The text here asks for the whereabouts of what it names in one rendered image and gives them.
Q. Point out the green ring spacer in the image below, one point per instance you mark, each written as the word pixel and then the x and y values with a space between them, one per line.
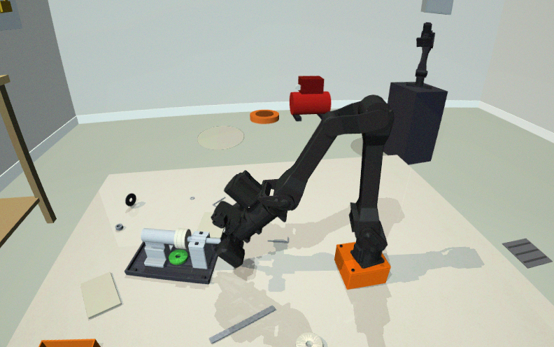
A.
pixel 183 257

